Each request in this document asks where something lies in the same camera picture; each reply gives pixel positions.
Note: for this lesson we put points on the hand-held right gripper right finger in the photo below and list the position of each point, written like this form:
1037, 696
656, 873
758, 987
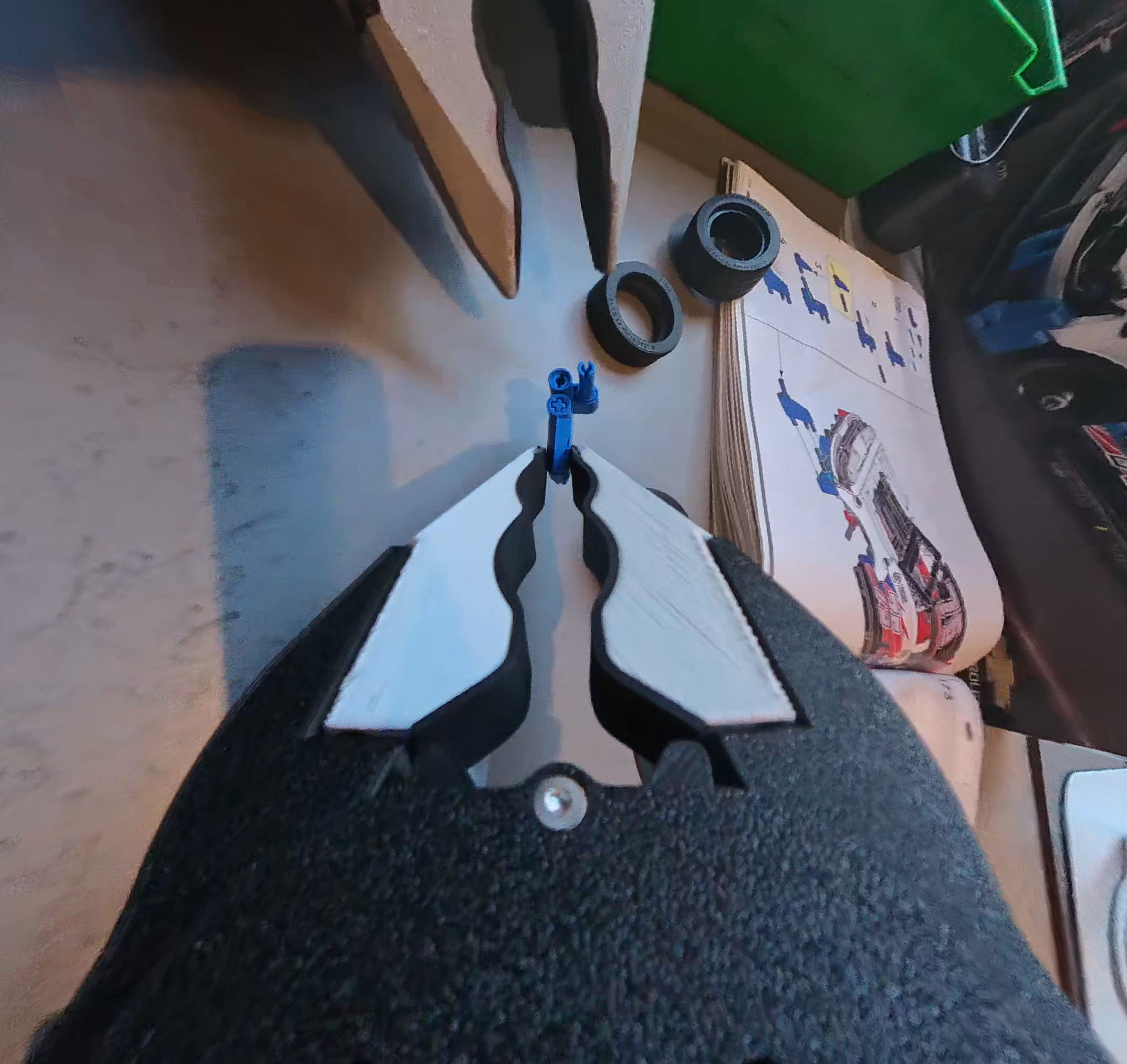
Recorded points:
687, 632

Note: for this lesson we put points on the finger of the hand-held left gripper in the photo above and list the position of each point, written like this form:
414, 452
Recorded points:
625, 42
431, 42

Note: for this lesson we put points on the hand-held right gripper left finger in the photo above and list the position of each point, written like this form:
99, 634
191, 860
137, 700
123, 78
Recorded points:
440, 632

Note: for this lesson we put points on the black toy tyre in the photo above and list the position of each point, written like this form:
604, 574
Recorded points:
607, 324
704, 271
665, 500

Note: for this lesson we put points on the blue toy brick connector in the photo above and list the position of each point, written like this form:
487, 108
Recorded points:
559, 430

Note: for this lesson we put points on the long blue toy pin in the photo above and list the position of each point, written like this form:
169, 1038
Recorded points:
588, 395

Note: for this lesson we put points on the grey desk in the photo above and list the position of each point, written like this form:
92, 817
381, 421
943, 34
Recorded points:
132, 465

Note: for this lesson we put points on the green plastic bin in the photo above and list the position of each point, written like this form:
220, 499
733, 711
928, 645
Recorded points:
836, 42

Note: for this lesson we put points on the open instruction booklet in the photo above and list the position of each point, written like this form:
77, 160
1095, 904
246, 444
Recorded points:
836, 483

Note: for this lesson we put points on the black toy car box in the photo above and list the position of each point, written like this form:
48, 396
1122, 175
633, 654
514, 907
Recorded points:
1012, 553

